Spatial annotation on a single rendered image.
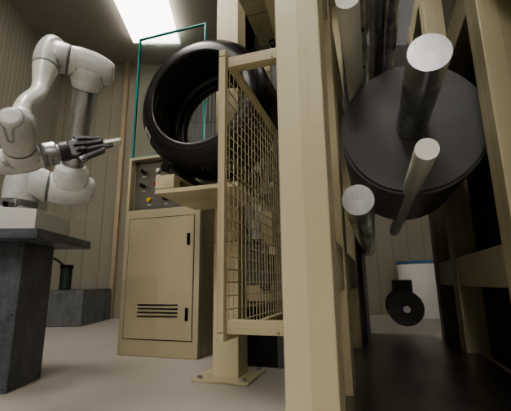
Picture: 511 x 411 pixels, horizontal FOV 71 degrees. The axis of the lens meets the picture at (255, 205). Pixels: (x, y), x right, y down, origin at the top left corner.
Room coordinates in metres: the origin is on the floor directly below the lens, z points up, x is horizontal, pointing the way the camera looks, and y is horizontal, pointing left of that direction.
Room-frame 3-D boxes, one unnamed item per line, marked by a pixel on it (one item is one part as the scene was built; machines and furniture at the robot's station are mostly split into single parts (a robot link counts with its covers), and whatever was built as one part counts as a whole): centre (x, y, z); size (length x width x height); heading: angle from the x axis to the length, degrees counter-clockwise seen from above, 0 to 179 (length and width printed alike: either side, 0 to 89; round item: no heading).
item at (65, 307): (4.30, 2.15, 0.38); 0.78 x 0.62 x 0.77; 2
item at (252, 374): (1.80, 0.12, 0.01); 0.27 x 0.27 x 0.02; 72
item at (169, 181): (1.59, 0.32, 0.83); 0.36 x 0.09 x 0.06; 162
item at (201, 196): (1.55, 0.18, 0.80); 0.37 x 0.36 x 0.02; 72
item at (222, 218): (1.23, -0.06, 0.65); 0.90 x 0.02 x 0.70; 162
